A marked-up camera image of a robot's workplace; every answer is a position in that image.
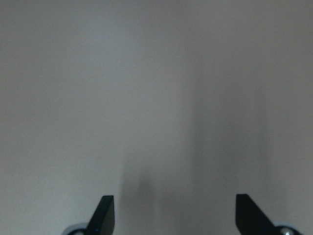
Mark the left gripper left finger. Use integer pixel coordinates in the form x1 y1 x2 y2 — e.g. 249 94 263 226
86 195 114 235

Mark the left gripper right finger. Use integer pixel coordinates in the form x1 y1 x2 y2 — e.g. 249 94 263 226
235 194 280 235

